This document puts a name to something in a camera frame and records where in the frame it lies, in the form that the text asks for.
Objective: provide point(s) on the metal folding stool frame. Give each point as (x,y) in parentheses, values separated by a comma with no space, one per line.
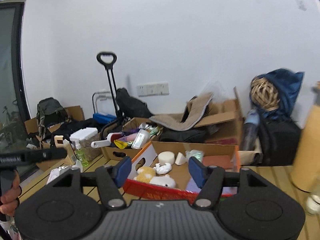
(102,103)

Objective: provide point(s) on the white triangular sponge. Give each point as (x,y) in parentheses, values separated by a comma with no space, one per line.
(180,159)

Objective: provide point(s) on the person's left hand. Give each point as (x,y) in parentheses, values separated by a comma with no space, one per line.
(10,200)

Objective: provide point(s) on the white pill bottle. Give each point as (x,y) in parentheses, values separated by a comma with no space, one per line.
(141,139)

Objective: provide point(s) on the clear plastic bag bundle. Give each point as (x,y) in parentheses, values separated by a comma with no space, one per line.
(198,154)

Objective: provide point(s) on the beige fleece mat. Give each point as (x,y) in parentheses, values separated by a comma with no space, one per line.
(193,113)

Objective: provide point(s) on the black bag on trolley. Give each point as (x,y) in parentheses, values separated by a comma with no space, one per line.
(130,106)

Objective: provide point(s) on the blue water bottle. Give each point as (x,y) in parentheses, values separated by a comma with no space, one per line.
(250,131)

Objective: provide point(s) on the large open cardboard box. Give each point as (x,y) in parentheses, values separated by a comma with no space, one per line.
(225,120)

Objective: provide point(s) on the brown cardboard tray box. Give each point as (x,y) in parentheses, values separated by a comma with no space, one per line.
(122,146)

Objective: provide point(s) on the wall power outlet strip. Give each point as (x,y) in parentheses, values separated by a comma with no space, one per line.
(153,89)

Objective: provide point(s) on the wooden box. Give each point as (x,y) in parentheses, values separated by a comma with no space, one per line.
(61,142)

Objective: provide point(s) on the white lint roller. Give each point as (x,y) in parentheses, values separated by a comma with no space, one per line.
(111,137)

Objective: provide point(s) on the red cardboard fruit box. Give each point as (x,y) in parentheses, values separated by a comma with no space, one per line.
(180,173)

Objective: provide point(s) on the clear glass cup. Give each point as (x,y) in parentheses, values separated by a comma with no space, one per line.
(313,202)

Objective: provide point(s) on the white round sponge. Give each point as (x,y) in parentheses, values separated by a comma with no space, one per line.
(166,157)

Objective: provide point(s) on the green spray bottle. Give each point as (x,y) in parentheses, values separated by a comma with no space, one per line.
(80,154)

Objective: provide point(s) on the purple knit cloth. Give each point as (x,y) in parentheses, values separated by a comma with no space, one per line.
(192,186)

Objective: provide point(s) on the woven rattan ball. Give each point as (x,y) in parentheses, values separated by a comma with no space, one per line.
(264,94)

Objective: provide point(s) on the white lidded food jar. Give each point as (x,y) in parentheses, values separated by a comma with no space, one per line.
(84,138)

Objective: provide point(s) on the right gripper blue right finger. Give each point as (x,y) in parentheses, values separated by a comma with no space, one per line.
(198,172)

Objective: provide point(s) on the blue fabric bag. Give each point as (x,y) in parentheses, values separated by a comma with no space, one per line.
(288,84)

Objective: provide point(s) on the orange white plush toy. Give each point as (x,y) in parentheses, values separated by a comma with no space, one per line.
(148,175)

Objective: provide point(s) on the dark backpack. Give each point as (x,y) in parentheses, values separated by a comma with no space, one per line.
(49,113)

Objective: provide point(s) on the brown sponge block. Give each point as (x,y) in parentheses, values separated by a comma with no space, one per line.
(223,161)

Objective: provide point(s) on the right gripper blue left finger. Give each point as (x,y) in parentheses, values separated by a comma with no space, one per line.
(121,171)

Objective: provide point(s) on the yellow thermos jug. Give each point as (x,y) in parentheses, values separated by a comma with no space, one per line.
(306,163)

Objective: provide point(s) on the white paper sheets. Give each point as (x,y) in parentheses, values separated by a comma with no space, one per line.
(62,169)

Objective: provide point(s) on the white crumpled tissue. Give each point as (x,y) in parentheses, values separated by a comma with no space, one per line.
(162,169)

